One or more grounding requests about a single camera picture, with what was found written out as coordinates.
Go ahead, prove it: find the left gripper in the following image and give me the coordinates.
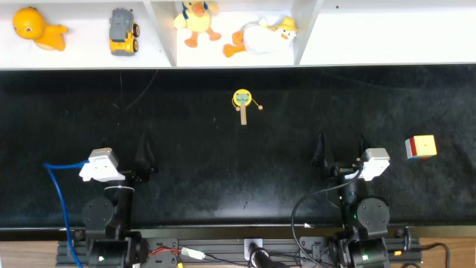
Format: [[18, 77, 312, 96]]
[[99, 132, 158, 184]]

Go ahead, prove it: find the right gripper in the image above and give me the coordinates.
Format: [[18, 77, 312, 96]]
[[311, 132, 370, 179]]

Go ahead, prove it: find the many-coloured puzzle cube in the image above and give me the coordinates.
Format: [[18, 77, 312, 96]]
[[404, 134, 438, 161]]

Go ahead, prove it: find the yellow rattle drum toy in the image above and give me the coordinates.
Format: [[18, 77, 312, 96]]
[[231, 88, 264, 127]]

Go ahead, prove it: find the grey and yellow toy truck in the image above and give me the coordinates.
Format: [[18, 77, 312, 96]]
[[109, 7, 141, 57]]

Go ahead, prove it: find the white shelf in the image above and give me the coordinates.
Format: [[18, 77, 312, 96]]
[[0, 0, 476, 71]]

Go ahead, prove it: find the white plush duck yellow hat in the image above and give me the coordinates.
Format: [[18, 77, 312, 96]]
[[222, 16, 299, 59]]

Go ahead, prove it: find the yellow rubber duck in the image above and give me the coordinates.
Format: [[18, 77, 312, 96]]
[[11, 6, 68, 52]]

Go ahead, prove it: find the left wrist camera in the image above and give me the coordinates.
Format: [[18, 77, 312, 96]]
[[78, 147, 126, 183]]

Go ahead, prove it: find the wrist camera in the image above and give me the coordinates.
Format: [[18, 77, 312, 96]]
[[358, 147, 391, 182], [78, 147, 126, 183]]

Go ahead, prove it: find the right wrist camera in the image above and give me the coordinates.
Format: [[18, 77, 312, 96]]
[[358, 147, 391, 182]]

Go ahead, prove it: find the blue cable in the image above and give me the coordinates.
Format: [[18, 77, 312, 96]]
[[42, 159, 91, 268]]

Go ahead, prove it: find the black cable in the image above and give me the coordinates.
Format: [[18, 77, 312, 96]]
[[290, 167, 364, 268]]

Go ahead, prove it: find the mounting rail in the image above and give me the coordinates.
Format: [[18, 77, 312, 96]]
[[55, 232, 451, 268]]

